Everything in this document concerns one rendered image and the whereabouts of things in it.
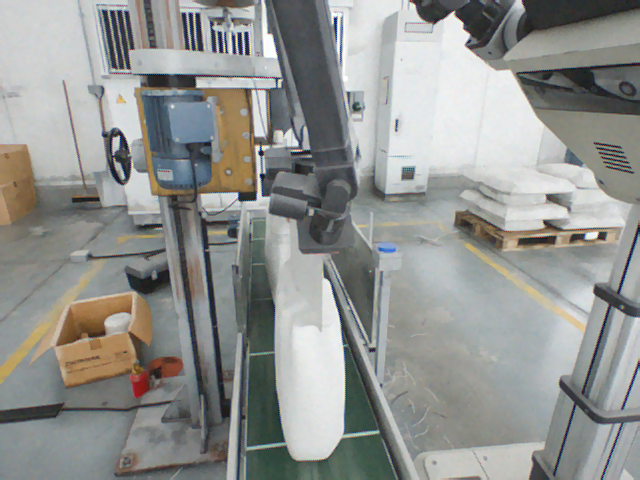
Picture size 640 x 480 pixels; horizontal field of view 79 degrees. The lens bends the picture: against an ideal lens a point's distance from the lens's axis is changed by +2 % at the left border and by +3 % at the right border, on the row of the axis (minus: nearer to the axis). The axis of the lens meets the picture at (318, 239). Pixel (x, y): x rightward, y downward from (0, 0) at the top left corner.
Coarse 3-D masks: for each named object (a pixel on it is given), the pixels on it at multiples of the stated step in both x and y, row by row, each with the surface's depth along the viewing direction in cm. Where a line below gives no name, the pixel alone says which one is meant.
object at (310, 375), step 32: (320, 256) 77; (288, 288) 101; (320, 288) 80; (288, 320) 94; (320, 320) 82; (288, 352) 93; (320, 352) 91; (288, 384) 96; (320, 384) 93; (288, 416) 98; (320, 416) 96; (288, 448) 104; (320, 448) 101
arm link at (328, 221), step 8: (312, 200) 59; (312, 208) 58; (320, 208) 58; (320, 216) 59; (328, 216) 58; (336, 216) 59; (344, 216) 59; (320, 224) 61; (328, 224) 60; (336, 224) 60; (344, 224) 62
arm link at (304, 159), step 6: (306, 150) 86; (294, 156) 84; (300, 156) 84; (306, 156) 84; (294, 162) 83; (300, 162) 83; (306, 162) 83; (312, 162) 84; (294, 168) 84; (300, 168) 84; (306, 168) 84; (312, 168) 84; (300, 174) 86; (306, 174) 85
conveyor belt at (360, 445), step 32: (256, 224) 294; (256, 256) 237; (256, 288) 198; (256, 320) 170; (256, 352) 149; (256, 384) 133; (352, 384) 133; (256, 416) 120; (352, 416) 120; (256, 448) 109; (352, 448) 109; (384, 448) 109
